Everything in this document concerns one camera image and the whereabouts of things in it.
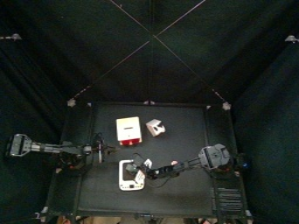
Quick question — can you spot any cream box with red end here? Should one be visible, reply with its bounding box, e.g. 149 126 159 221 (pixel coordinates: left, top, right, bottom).
115 115 145 147

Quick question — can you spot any white toy tray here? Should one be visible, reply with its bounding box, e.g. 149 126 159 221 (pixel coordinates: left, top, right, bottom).
118 158 146 193

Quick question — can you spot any white text label plate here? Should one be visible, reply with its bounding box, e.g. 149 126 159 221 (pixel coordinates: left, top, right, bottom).
217 187 246 214

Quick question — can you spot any dark green sushi roll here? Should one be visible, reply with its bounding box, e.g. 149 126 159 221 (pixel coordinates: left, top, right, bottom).
126 163 139 174

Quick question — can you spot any white cube block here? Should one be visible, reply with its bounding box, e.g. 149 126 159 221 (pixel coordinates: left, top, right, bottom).
145 118 167 137

